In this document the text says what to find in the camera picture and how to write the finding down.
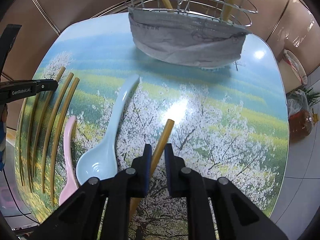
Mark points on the green onion bag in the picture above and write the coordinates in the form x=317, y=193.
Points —
x=301, y=99

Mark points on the gloved left hand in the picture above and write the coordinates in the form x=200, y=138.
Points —
x=3, y=135

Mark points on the cooking oil bottle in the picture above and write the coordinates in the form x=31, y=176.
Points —
x=301, y=124

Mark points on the pink ceramic spoon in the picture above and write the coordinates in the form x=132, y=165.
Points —
x=71, y=185

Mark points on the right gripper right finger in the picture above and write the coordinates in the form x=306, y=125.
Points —
x=216, y=209

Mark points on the bamboo chopstick seven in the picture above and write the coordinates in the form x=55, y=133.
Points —
x=154, y=161

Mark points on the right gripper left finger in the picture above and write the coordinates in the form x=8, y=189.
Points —
x=99, y=209

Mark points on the wire utensil holder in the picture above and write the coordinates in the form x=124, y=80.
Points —
x=193, y=34

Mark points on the beige trash bin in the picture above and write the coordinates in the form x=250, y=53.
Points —
x=292, y=72

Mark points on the light blue ceramic spoon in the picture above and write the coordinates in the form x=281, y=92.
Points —
x=100, y=161

